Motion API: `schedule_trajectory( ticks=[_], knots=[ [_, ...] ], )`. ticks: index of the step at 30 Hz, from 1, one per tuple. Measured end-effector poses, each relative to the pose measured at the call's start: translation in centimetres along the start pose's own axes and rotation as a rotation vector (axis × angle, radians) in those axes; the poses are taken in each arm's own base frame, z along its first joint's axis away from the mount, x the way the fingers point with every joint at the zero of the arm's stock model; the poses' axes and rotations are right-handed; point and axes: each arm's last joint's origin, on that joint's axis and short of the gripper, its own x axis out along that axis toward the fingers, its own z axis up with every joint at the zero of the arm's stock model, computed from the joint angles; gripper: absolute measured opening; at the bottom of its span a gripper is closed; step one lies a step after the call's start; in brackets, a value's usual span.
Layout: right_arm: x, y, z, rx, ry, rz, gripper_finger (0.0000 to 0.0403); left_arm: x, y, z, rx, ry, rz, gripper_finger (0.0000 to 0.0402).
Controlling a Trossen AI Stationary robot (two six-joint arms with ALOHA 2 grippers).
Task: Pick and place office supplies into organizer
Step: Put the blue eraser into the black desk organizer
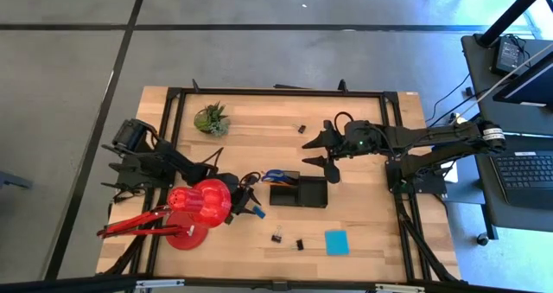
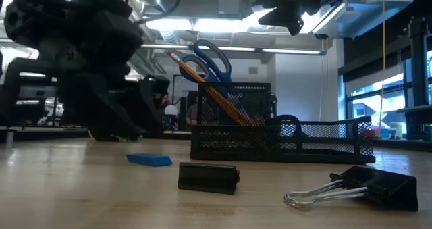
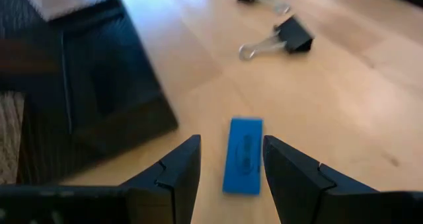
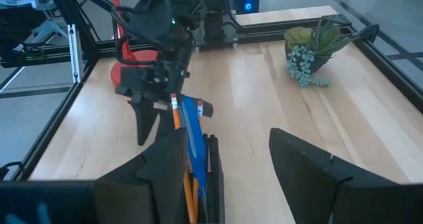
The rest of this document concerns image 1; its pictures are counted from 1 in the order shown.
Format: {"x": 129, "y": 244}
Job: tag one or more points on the black caster wheel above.
{"x": 482, "y": 239}

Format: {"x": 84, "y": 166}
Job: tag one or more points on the black aluminium table frame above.
{"x": 259, "y": 92}

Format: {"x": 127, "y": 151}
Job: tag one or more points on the black binder clip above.
{"x": 302, "y": 129}
{"x": 300, "y": 244}
{"x": 276, "y": 238}

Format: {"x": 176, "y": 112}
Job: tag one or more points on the silver metal bracket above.
{"x": 399, "y": 288}
{"x": 160, "y": 283}

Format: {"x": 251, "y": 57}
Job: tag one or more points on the black mesh desk organizer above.
{"x": 311, "y": 193}

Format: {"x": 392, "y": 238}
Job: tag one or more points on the black stand pole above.
{"x": 514, "y": 12}

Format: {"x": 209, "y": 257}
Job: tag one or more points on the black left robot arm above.
{"x": 173, "y": 163}

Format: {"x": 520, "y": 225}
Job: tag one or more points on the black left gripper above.
{"x": 243, "y": 188}

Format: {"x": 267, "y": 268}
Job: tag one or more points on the white sheet of paper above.
{"x": 451, "y": 174}

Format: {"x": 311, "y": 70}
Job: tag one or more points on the blue eraser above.
{"x": 259, "y": 212}

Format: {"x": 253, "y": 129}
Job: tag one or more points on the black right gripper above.
{"x": 358, "y": 135}

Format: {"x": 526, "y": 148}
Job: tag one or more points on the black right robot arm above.
{"x": 432, "y": 135}

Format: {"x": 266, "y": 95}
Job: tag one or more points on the red desk lamp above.
{"x": 203, "y": 202}

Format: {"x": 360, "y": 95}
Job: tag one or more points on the small potted succulent plant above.
{"x": 211, "y": 120}

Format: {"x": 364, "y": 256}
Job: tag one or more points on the blue sticky note pad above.
{"x": 337, "y": 242}

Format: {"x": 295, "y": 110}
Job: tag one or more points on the black laptop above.
{"x": 523, "y": 176}

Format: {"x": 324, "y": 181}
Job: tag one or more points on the black side desk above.
{"x": 510, "y": 111}

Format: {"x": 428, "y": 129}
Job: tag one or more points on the black computer monitor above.
{"x": 527, "y": 87}

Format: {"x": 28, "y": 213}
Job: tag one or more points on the black power adapter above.
{"x": 507, "y": 55}

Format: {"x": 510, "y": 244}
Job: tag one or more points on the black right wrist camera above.
{"x": 332, "y": 173}

